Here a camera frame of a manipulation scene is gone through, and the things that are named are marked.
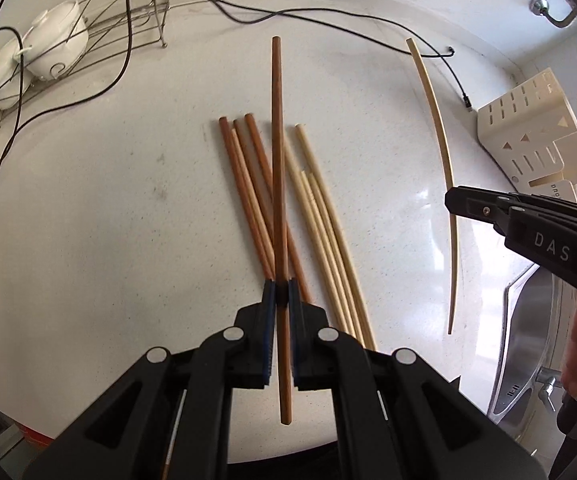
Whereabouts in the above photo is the stainless steel sink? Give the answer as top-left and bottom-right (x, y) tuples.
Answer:
(488, 260), (577, 441)

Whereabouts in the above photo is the cream plastic utensil holder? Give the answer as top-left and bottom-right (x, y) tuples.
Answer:
(477, 67), (577, 201)

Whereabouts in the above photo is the chrome sink faucet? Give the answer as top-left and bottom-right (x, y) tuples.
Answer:
(535, 366), (569, 413)

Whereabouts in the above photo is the metal wire dish rack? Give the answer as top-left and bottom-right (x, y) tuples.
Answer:
(0, 0), (169, 128)

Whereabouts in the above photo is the black cable long plug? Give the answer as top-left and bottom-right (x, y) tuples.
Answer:
(166, 0), (473, 111)

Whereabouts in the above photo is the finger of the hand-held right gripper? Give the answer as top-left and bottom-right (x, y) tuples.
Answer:
(445, 186), (577, 233)

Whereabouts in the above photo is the black cable small plug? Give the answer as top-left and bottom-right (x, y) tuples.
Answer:
(183, 0), (456, 57)

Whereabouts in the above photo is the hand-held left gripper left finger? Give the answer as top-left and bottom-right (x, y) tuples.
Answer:
(21, 280), (276, 480)

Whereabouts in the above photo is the tan wooden chopstick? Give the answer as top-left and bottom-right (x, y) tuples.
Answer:
(405, 37), (461, 336)

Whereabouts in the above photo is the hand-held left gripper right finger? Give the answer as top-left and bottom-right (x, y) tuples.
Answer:
(288, 277), (539, 480)

